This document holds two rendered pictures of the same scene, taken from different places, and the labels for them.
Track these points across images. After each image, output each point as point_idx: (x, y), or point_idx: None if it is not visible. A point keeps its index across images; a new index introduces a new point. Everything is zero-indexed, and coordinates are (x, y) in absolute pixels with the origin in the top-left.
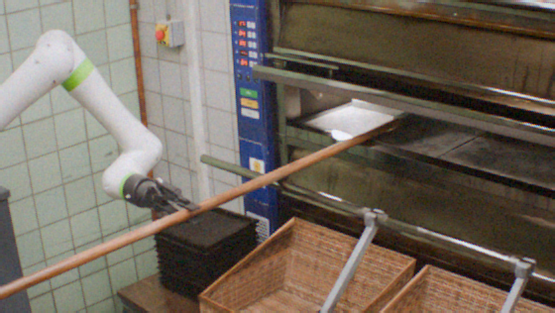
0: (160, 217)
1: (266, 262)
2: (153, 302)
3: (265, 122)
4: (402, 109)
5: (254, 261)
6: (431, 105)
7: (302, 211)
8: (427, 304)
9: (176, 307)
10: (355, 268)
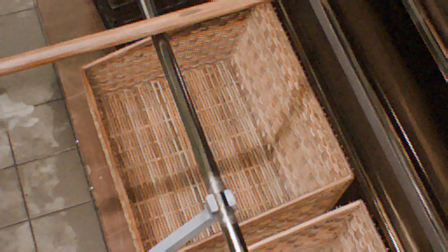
0: None
1: (201, 35)
2: (59, 13)
3: None
4: (339, 60)
5: (180, 34)
6: (372, 101)
7: None
8: (344, 241)
9: (82, 36)
10: (172, 251)
